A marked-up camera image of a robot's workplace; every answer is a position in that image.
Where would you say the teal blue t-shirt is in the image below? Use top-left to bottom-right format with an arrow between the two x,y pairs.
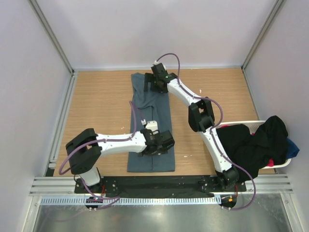
127,73 -> 175,173

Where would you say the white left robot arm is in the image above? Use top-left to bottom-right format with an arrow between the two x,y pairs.
59,128 -> 175,193

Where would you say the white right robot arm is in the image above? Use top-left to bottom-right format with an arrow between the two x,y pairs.
144,61 -> 239,191

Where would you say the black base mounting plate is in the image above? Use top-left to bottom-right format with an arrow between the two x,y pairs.
74,175 -> 246,194

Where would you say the white laundry basket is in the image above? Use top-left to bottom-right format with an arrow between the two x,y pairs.
217,120 -> 292,169

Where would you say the black t-shirt in basket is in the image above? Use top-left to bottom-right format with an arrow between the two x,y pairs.
216,116 -> 289,182

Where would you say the pink garment in basket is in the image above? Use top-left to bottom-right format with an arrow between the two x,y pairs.
267,159 -> 274,167

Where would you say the blue garment in basket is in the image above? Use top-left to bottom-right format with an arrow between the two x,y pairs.
286,138 -> 300,159

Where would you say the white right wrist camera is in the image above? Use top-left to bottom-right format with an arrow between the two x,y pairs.
154,60 -> 166,70

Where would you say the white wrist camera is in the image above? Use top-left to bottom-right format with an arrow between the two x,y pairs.
141,119 -> 158,132
154,60 -> 166,70

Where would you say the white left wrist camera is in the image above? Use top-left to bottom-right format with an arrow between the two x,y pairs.
141,119 -> 158,132

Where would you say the white slotted cable duct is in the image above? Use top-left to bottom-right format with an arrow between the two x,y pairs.
41,195 -> 221,206

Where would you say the aluminium front frame rail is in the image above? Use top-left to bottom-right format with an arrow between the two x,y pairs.
30,174 -> 293,198

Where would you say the aluminium frame rail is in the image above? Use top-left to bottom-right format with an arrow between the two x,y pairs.
30,174 -> 293,198
28,0 -> 74,75
241,0 -> 287,73

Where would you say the aluminium left frame rail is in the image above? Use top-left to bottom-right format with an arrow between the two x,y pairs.
28,0 -> 74,75

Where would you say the aluminium right frame rail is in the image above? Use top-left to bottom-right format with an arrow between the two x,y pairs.
241,0 -> 287,73

